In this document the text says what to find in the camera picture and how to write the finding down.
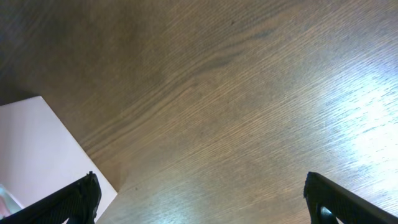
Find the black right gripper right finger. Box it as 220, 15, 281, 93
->
303, 172, 397, 224

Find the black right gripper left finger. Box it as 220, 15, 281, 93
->
1, 172, 101, 224

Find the white duck toy pink hat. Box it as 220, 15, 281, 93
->
0, 185, 23, 219

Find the pink open cardboard box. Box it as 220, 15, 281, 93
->
1, 96, 117, 217

